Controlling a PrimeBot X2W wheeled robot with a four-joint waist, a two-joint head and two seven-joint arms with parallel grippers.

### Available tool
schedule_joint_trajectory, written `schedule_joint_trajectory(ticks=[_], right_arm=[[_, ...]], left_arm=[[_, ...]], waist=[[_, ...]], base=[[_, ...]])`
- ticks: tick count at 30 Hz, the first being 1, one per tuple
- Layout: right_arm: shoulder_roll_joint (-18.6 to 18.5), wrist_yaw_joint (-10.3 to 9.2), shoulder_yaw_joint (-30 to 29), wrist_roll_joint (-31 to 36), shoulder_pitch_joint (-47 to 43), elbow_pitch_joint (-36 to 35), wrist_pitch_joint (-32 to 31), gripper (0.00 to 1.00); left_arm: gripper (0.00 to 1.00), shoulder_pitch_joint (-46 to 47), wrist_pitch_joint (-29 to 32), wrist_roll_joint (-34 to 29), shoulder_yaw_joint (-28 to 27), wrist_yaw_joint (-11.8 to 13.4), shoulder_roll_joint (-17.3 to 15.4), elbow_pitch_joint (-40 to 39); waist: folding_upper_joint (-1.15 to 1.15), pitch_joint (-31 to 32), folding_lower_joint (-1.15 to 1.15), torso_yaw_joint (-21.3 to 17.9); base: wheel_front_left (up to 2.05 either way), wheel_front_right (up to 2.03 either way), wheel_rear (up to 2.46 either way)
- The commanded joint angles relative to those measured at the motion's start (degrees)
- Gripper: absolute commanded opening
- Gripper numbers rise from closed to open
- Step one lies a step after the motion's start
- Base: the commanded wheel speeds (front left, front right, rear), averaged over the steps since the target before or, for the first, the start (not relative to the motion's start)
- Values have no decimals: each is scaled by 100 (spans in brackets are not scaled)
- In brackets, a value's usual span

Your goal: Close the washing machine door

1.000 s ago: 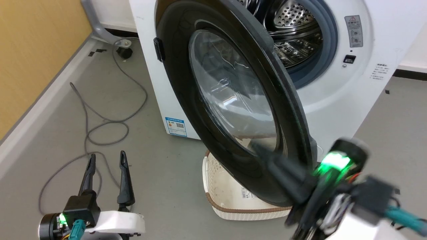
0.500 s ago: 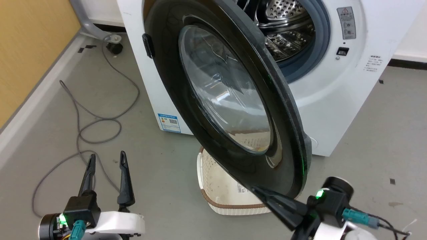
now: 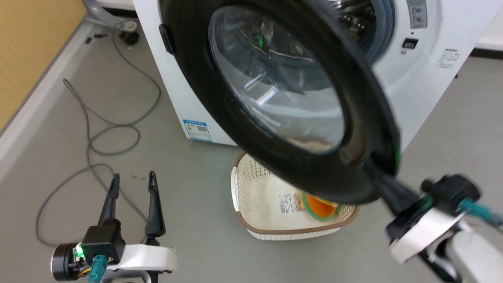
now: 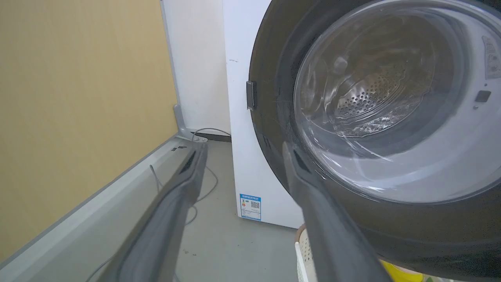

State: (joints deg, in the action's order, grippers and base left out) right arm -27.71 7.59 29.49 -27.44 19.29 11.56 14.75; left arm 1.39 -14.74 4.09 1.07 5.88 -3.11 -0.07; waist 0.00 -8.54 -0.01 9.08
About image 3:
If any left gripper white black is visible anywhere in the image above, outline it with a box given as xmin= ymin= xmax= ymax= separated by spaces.
xmin=81 ymin=171 xmax=178 ymax=273

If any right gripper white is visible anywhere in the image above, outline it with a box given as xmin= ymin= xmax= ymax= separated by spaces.
xmin=363 ymin=162 xmax=465 ymax=264

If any black washing machine door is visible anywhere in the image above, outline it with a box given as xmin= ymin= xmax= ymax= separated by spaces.
xmin=158 ymin=0 xmax=402 ymax=206

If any white washing machine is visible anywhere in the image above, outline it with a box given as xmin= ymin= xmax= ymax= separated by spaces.
xmin=132 ymin=0 xmax=503 ymax=153

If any steel washing machine drum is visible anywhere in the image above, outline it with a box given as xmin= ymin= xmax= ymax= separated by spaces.
xmin=329 ymin=0 xmax=396 ymax=64

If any orange green toy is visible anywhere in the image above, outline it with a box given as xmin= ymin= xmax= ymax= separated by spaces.
xmin=301 ymin=191 xmax=344 ymax=221

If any blue energy label sticker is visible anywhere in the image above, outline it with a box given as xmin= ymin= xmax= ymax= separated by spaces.
xmin=182 ymin=119 xmax=213 ymax=143

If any barcode label in basket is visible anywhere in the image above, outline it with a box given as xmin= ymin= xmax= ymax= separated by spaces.
xmin=278 ymin=191 xmax=307 ymax=215

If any cream plastic laundry basket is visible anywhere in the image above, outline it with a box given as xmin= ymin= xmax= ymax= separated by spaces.
xmin=230 ymin=151 xmax=361 ymax=241

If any black round foot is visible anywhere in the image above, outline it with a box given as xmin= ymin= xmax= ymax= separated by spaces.
xmin=117 ymin=21 xmax=140 ymax=46

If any teal connector cable left gripper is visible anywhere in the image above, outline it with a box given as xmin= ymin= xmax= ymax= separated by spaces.
xmin=87 ymin=254 xmax=109 ymax=283

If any teal connector cable gripper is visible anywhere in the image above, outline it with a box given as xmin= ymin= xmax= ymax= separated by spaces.
xmin=87 ymin=254 xmax=109 ymax=283
xmin=459 ymin=197 xmax=503 ymax=229

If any teal connector cable right gripper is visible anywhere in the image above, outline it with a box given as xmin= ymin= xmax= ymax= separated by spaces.
xmin=459 ymin=197 xmax=503 ymax=229

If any grey power cable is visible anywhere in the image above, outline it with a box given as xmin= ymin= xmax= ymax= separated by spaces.
xmin=36 ymin=21 xmax=162 ymax=248

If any grey drain hose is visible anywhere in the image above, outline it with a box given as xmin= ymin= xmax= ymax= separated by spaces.
xmin=82 ymin=0 xmax=137 ymax=29

